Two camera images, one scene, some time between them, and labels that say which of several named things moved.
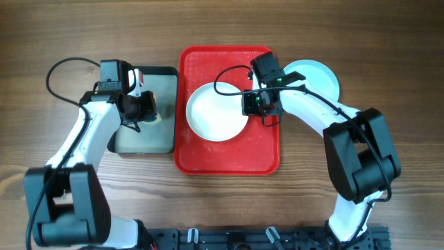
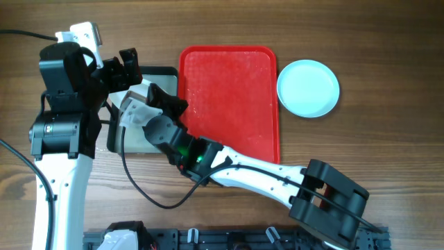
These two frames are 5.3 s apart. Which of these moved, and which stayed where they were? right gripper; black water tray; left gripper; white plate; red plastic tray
Moved: right gripper; left gripper; white plate
Stayed: red plastic tray; black water tray
